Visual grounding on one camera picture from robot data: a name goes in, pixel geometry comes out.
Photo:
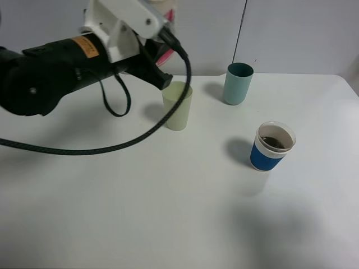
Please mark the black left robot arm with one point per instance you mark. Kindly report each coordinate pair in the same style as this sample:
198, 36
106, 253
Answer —
35, 80

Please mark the teal green plastic cup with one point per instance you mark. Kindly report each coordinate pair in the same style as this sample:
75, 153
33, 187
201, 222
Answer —
237, 82

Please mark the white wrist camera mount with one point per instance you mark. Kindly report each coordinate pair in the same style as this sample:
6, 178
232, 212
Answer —
120, 25

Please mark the white cup with blue sleeve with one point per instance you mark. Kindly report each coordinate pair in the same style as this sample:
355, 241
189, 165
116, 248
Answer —
273, 141

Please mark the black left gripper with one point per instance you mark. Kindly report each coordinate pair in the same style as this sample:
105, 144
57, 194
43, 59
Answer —
141, 61

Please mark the pale yellow plastic cup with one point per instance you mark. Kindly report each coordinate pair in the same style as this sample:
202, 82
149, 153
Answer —
170, 95

